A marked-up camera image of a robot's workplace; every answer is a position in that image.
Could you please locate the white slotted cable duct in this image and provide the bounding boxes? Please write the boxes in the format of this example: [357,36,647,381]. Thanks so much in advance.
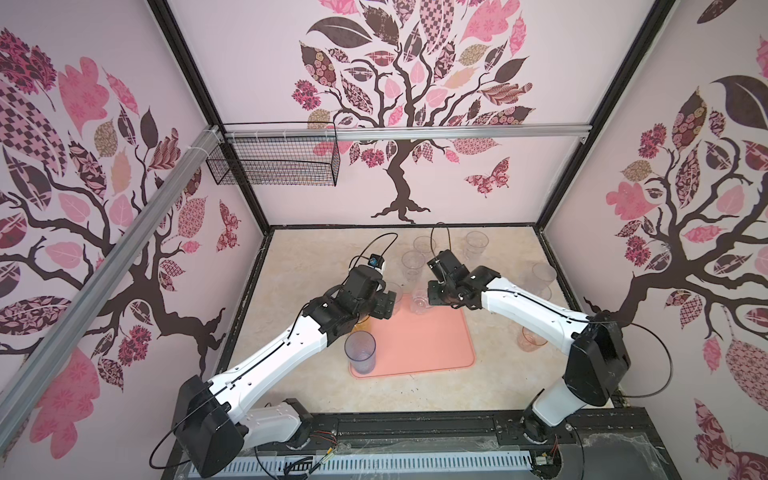
[214,451,532,479]

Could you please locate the aluminium rail back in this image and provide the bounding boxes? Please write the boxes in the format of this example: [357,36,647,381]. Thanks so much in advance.
[225,123,592,141]

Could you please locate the blue plastic cup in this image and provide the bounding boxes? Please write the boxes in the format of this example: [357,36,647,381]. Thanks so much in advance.
[344,331,377,375]

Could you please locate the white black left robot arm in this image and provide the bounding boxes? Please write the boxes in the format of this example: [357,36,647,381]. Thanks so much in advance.
[171,265,396,478]

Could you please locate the black wire basket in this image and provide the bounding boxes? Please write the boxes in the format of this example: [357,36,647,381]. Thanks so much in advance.
[206,120,341,187]

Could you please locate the aluminium rail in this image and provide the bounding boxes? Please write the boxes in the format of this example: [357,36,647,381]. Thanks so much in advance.
[1,125,221,449]
[225,123,592,141]

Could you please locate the aluminium rail left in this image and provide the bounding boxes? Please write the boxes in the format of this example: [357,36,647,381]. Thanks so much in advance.
[1,125,221,449]

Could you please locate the pink faceted plastic cup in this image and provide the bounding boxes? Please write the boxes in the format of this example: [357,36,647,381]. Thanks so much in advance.
[517,327,548,352]

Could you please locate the clear ribbed cup row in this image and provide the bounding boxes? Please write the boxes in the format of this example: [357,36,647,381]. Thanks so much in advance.
[537,286,552,301]

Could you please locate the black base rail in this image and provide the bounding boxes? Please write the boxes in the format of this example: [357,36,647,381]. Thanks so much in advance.
[264,407,662,452]

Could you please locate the pink plastic tray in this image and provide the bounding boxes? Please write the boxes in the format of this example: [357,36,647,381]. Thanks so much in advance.
[350,295,476,379]

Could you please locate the clear dotted cup right row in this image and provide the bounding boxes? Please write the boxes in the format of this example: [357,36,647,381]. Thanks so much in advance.
[531,262,557,290]

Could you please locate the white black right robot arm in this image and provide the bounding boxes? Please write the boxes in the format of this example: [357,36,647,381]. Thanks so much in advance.
[427,250,631,436]

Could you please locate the yellow plastic cup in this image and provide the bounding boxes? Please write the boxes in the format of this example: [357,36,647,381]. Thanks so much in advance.
[353,317,371,332]

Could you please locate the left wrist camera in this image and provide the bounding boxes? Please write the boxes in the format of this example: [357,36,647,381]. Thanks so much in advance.
[367,254,385,271]

